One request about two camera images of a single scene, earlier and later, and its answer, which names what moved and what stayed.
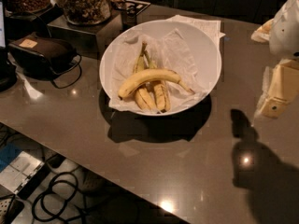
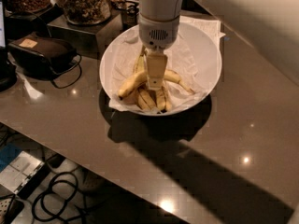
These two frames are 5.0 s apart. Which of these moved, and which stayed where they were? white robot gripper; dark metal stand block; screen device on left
Moved: white robot gripper
Stayed: screen device on left; dark metal stand block
